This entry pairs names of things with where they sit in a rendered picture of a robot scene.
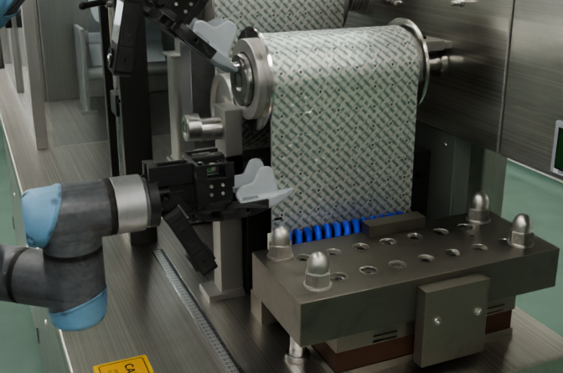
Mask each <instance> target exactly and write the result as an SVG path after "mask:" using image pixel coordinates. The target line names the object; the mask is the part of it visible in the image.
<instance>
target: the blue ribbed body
mask: <svg viewBox="0 0 563 373"><path fill-rule="evenodd" d="M399 214H404V213H403V212H402V211H401V210H398V211H397V212H395V214H394V213H392V212H389V213H388V214H387V215H386V216H390V215H399ZM380 217H385V215H384V214H379V215H378V217H376V216H374V215H371V216H370V217H369V220H370V219H375V218H380ZM362 220H367V218H365V217H361V218H360V219H359V221H358V220H357V219H352V220H351V221H350V224H349V222H348V221H346V220H343V221H342V222H341V226H340V224H339V223H338V222H337V221H336V222H333V223H332V225H331V227H330V225H329V224H327V223H326V224H323V225H322V229H321V228H320V226H319V225H315V226H314V227H313V228H312V231H311V229H310V228H309V227H307V226H306V227H304V228H303V229H302V233H301V231H300V230H299V229H298V228H296V229H294V230H293V232H292V234H291V232H290V231H289V233H290V241H292V245H294V244H299V243H303V242H309V241H317V240H322V239H327V238H331V237H336V236H345V235H349V234H354V233H359V232H362Z"/></svg>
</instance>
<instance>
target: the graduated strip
mask: <svg viewBox="0 0 563 373"><path fill-rule="evenodd" d="M151 252H152V254H153V255H154V256H155V258H156V259H157V261H158V263H159V265H160V266H161V268H162V269H163V271H164V272H165V274H166V276H167V277H168V279H169V281H170V282H171V283H172V285H173V287H174V289H175V290H176V292H177V293H178V295H179V297H180V298H181V300H182V301H183V303H184V305H185V307H186V308H187V310H188V311H189V313H190V314H191V316H192V317H193V319H194V321H195V323H196V324H197V325H198V327H199V329H200V331H201V332H202V334H203V335H204V337H205V338H206V340H207V341H208V343H209V345H210V347H211V349H212V350H213V351H214V353H215V355H216V356H217V358H218V359H219V361H220V363H221V365H222V366H223V367H224V369H225V371H226V373H245V372H244V371H243V369H242V368H241V366H240V364H239V363H238V361H237V360H236V358H235V357H234V355H233V354H232V352H231V351H230V349H229V347H228V346H227V344H226V343H225V342H224V340H223V339H222V337H221V336H220V334H219V332H218V331H217V329H216V328H215V326H214V325H213V324H212V322H211V321H210V319H209V317H208V316H207V314H206V313H205V311H204V310H203V309H202V307H201V306H200V304H199V302H198V301H197V299H196V297H195V296H194V295H193V293H192V292H191V290H190V289H189V287H188V285H187V284H186V282H185V281H184V280H183V278H182V277H181V275H180V274H179V272H178V270H177V269H176V267H175V266H174V265H173V263H172V262H171V260H170V259H169V257H168V255H167V254H166V252H165V251H164V249H158V250H153V251H151Z"/></svg>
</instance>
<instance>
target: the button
mask: <svg viewBox="0 0 563 373"><path fill-rule="evenodd" d="M93 373H154V371H153V369H152V367H151V365H150V362H149V360H148V358H147V356H146V355H139V356H136V357H132V358H128V359H124V360H118V361H113V362H110V363H105V364H102V365H95V366H93Z"/></svg>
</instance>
